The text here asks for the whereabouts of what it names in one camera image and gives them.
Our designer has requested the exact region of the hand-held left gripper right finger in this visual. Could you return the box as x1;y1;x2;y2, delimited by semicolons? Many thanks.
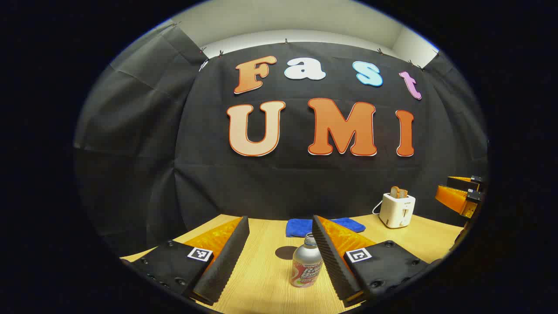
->
312;215;430;308

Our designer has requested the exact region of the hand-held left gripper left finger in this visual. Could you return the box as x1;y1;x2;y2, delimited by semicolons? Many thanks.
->
121;216;250;306

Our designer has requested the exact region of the silver water bottle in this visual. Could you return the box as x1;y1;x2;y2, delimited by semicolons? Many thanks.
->
290;232;324;288

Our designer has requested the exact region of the dark round coaster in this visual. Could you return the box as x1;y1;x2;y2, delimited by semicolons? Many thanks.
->
275;246;301;261

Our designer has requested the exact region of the blue towel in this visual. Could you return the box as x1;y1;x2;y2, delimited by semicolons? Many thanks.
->
286;217;367;238

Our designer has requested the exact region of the white toaster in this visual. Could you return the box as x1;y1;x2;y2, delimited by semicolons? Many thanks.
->
379;192;416;229

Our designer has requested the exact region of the black backdrop cloth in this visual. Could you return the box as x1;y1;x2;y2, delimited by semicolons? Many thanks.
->
74;24;489;258

